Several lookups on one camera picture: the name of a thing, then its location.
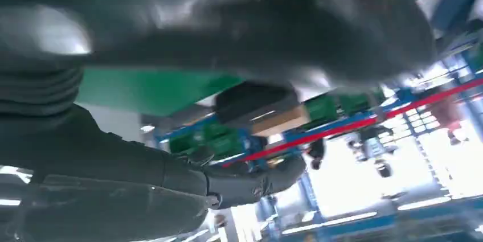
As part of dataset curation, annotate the green table mat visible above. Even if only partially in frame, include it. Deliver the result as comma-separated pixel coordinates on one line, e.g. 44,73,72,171
75,0,483,117

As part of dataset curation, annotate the red barrier tape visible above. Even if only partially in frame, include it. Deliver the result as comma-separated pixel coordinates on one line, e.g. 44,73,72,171
222,78,483,168

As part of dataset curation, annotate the black bag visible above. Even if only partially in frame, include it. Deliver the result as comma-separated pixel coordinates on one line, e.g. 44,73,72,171
214,81,300,125

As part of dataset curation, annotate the brown cardboard box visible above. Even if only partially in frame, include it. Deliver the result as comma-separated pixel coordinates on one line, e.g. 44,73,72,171
249,105,311,138

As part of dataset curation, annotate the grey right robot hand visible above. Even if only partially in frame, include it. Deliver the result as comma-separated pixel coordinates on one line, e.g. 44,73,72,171
0,0,437,242

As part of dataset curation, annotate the ceiling light strip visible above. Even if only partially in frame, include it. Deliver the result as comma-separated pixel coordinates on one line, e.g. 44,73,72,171
396,196,452,212
281,211,378,236

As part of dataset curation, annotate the person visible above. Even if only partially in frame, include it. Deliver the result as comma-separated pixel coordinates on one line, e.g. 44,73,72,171
346,124,399,179
305,138,326,171
428,95,470,147

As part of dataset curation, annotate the green plastic crate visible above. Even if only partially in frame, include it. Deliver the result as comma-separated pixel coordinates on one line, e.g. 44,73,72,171
169,119,244,158
304,89,386,122

